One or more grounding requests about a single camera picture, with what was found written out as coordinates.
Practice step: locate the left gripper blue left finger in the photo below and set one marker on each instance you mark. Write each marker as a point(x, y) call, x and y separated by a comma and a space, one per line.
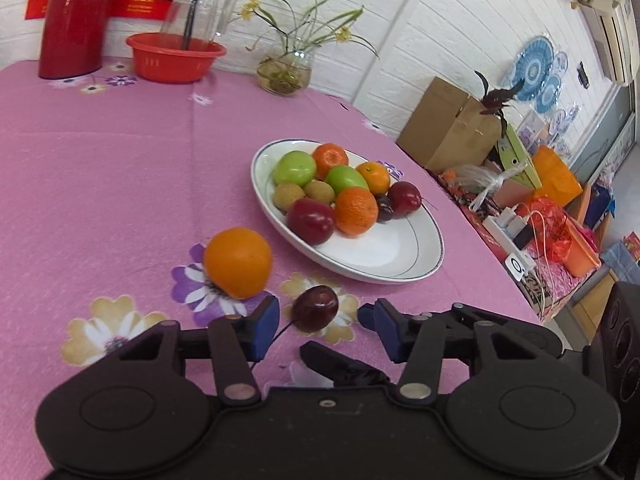
point(234, 343)

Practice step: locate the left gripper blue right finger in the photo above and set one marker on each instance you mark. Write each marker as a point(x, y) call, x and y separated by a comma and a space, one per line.
point(419, 343)

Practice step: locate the dark plum back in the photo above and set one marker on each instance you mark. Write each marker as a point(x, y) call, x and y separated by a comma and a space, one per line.
point(315, 309)

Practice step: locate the dark plum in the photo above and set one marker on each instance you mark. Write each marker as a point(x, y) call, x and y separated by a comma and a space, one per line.
point(315, 309)
point(385, 208)

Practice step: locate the large smooth orange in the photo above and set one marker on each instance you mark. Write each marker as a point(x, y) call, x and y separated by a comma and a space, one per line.
point(239, 262)

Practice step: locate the dark plum front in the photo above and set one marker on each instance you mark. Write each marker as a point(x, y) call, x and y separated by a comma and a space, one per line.
point(385, 208)

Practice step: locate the bumpy tangerine front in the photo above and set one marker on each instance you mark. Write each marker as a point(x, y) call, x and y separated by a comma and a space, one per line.
point(355, 211)

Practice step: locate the bumpy tangerine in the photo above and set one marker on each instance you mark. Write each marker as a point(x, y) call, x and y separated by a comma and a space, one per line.
point(355, 211)
point(330, 155)

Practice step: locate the red plum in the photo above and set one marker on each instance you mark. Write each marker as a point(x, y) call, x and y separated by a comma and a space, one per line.
point(405, 198)
point(310, 220)

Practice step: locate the red plum back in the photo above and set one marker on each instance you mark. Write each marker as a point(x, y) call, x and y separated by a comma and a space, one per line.
point(310, 220)

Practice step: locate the smooth orange back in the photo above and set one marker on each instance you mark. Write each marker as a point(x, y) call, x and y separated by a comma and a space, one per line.
point(376, 176)

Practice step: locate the brown longan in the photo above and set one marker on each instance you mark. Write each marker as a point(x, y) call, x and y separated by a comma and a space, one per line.
point(285, 195)
point(321, 191)

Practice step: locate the green mango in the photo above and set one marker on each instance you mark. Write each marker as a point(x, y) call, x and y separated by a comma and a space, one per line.
point(295, 167)
point(341, 177)

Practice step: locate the bumpy tangerine back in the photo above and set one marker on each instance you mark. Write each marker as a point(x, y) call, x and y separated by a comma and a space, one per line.
point(330, 155)

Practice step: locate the white porcelain plate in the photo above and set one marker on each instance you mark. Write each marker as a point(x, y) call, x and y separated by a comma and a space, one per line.
point(400, 251)

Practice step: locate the orange plastic bin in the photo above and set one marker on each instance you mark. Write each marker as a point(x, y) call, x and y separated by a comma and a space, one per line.
point(581, 259)

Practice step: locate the red plastic bag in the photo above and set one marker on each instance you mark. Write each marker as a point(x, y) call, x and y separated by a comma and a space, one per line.
point(549, 222)

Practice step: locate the white power strip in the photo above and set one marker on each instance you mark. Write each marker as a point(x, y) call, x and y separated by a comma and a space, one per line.
point(512, 233)

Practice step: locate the clear plastic bag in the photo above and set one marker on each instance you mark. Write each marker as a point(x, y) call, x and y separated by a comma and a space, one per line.
point(486, 182)

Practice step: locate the pink floral tablecloth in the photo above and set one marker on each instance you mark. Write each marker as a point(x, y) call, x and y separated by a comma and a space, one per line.
point(110, 184)

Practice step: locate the orange plastic bag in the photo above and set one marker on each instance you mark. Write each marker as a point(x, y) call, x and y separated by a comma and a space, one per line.
point(557, 181)

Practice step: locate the cardboard box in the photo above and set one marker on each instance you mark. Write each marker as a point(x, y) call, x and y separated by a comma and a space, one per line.
point(447, 129)

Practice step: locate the green folder box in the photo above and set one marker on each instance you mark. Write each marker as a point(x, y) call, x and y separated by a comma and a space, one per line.
point(512, 153)

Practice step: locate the dark purple leaf plant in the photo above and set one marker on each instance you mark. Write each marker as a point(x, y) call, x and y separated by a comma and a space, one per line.
point(495, 100)

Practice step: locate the glass vase with plant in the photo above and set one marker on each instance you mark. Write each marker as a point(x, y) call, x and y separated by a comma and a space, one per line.
point(297, 35)

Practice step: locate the red plastic basket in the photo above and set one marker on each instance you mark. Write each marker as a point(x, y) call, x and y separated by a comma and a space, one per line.
point(158, 58)

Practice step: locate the red thermos jug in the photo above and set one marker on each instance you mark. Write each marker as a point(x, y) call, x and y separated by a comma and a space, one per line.
point(72, 38)

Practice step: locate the clear glass pitcher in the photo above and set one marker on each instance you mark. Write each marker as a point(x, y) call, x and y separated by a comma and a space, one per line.
point(193, 25)

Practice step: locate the white air conditioner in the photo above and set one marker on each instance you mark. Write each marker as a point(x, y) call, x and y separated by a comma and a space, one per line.
point(613, 28)

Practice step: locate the blue decorative wall plates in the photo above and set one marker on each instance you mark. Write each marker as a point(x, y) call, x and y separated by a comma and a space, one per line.
point(540, 68)

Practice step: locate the white wall pipe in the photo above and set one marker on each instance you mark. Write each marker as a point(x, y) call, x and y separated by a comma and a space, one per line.
point(390, 39)

